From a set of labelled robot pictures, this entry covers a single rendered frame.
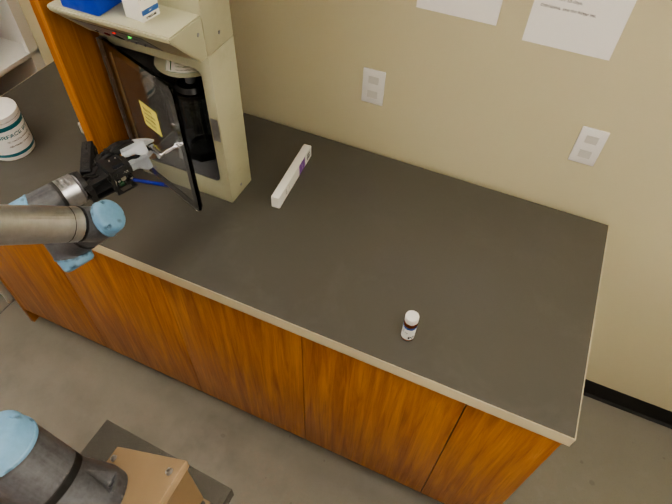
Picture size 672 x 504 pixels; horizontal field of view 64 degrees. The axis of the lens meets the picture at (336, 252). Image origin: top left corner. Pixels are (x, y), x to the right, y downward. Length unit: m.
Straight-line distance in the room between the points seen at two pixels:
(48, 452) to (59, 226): 0.42
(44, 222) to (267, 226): 0.63
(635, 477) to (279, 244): 1.66
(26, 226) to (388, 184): 1.01
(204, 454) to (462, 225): 1.31
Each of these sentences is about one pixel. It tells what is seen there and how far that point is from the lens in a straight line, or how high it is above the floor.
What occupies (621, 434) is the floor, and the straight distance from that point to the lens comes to 2.53.
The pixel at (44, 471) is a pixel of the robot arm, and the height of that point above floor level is 1.21.
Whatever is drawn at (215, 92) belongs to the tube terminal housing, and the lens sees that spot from 1.38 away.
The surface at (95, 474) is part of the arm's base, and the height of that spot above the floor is 1.14.
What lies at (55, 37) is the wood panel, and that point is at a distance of 1.51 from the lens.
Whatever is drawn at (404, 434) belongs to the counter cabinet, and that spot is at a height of 0.52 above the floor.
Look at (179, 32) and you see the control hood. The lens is 1.23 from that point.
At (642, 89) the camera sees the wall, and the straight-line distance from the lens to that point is 1.54.
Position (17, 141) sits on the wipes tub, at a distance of 1.94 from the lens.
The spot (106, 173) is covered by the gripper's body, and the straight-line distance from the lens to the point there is 1.36.
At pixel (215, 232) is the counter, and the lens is 1.55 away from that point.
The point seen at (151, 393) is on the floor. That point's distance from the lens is 2.38.
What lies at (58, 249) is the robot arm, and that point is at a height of 1.16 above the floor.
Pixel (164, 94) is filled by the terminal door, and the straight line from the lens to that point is 1.32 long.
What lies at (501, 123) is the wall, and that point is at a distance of 1.63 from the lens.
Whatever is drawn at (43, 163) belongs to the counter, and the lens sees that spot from 1.92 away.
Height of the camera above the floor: 2.07
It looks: 50 degrees down
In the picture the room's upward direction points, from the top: 3 degrees clockwise
